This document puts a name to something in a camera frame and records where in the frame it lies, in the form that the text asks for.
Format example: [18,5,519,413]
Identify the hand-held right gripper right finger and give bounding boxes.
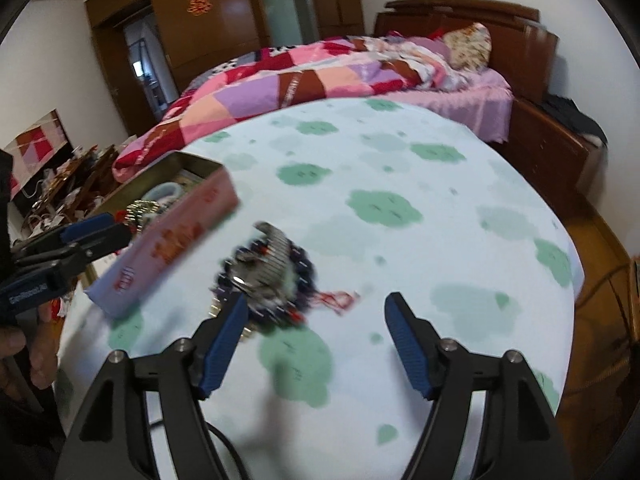
[384,291,573,480]

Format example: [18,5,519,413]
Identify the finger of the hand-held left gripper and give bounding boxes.
[15,212,118,256]
[12,222,133,275]

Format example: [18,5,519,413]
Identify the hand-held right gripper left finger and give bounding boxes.
[52,292,251,480]

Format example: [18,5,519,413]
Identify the gold bead necklace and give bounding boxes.
[125,200,162,229]

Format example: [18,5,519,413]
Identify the pink metal tin box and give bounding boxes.
[82,152,240,319]

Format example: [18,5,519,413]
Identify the green jade bangle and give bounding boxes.
[145,183,184,206]

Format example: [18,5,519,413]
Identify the thin red string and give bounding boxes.
[316,290,362,317]

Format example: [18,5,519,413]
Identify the silver metal stretch bracelet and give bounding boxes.
[220,222,297,301]

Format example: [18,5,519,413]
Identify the dark bead bracelet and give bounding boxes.
[214,240,322,332]

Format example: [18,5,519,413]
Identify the person's left hand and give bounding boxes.
[0,304,62,402]

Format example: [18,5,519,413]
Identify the cluttered low wooden table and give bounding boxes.
[20,145,122,242]

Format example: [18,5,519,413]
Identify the flat screen television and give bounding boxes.
[0,109,74,202]

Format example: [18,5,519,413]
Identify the wooden wardrobe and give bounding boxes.
[84,0,367,112]

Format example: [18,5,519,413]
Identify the patchwork quilt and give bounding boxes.
[112,35,476,184]

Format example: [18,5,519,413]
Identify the wooden nightstand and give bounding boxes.
[500,95,609,207]

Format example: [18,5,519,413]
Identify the pink bed sheet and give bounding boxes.
[345,67,514,144]

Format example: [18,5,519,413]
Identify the dark clothes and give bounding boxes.
[542,92,609,147]

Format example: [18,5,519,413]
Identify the floral pillow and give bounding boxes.
[442,23,492,71]

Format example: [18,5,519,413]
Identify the wooden headboard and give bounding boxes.
[374,0,561,107]

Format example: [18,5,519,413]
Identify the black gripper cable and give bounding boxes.
[145,419,251,480]

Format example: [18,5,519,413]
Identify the black floor cable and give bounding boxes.
[575,260,640,377]

